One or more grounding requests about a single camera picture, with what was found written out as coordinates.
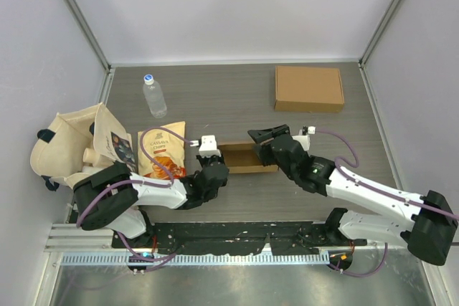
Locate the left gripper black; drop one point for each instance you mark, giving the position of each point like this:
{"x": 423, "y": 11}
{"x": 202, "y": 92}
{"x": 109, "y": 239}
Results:
{"x": 213, "y": 158}

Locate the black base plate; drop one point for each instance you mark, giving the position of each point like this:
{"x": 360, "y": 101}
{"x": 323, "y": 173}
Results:
{"x": 241, "y": 238}

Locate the cassava chips bag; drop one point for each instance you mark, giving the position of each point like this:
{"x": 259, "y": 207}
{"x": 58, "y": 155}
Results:
{"x": 166, "y": 149}

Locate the right aluminium frame post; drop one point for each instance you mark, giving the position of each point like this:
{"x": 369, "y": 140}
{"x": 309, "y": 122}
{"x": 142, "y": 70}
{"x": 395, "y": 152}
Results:
{"x": 381, "y": 28}

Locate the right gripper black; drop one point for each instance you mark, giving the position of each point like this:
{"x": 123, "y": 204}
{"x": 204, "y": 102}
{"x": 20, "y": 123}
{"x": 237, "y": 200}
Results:
{"x": 259, "y": 135}

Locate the clear plastic water bottle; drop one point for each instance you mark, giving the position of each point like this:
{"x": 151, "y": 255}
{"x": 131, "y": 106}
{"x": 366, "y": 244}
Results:
{"x": 154, "y": 96}

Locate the beige bottle in tote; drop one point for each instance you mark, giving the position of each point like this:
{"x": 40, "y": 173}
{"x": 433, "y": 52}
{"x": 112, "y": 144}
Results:
{"x": 90, "y": 156}

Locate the left aluminium frame post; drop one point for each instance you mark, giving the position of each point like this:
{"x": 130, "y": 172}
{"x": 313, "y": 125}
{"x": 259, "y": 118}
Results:
{"x": 91, "y": 39}

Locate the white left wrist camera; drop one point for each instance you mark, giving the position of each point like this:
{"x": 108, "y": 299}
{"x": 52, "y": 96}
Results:
{"x": 207, "y": 146}

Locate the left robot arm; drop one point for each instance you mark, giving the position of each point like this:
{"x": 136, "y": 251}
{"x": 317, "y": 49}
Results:
{"x": 110, "y": 198}

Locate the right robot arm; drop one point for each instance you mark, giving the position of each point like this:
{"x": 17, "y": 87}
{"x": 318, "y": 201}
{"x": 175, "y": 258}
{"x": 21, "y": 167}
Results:
{"x": 423, "y": 224}

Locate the beige canvas tote bag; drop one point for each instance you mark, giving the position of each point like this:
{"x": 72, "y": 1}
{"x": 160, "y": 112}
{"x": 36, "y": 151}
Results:
{"x": 57, "y": 155}

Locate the slotted cable duct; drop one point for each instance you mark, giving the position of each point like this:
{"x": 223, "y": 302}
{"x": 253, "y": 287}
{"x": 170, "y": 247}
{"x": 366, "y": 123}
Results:
{"x": 125, "y": 258}

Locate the large brown cardboard box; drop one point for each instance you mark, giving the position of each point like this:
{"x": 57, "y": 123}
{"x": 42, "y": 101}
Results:
{"x": 308, "y": 90}

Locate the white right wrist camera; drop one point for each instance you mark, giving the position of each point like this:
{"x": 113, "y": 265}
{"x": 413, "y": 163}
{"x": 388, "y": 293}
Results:
{"x": 304, "y": 137}

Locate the small cardboard box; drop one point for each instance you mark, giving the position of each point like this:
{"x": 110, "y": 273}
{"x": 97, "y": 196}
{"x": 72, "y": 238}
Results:
{"x": 240, "y": 158}

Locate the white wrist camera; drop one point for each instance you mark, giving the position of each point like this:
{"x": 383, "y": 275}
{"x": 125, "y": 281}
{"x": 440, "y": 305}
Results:
{"x": 207, "y": 146}
{"x": 304, "y": 137}

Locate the aluminium frame post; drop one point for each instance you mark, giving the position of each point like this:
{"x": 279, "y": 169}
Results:
{"x": 381, "y": 28}
{"x": 91, "y": 39}

